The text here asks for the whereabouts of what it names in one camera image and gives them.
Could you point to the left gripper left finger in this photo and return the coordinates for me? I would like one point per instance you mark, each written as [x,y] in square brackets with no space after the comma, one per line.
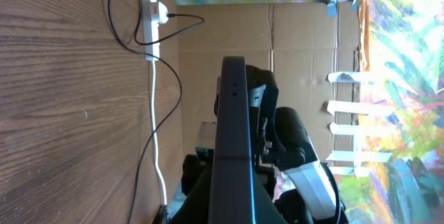
[195,208]

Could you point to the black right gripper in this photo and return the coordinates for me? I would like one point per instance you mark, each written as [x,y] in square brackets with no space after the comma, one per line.
[192,168]

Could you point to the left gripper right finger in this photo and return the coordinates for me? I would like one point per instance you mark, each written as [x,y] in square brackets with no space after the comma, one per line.
[265,210]

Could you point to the blue Samsung Galaxy smartphone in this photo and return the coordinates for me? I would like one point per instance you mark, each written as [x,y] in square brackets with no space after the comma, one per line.
[232,192]

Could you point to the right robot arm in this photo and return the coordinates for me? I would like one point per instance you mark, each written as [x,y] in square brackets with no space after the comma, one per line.
[262,166]

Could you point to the white charger plug adapter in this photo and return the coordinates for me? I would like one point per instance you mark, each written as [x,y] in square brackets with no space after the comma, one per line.
[158,12]

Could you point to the white power strip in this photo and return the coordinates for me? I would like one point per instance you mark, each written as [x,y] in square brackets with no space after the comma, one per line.
[150,21]

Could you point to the colourful painted backdrop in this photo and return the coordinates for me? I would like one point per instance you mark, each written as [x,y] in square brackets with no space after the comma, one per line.
[401,44]

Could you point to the brown cardboard board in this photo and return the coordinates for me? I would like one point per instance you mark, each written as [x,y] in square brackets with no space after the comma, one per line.
[301,42]

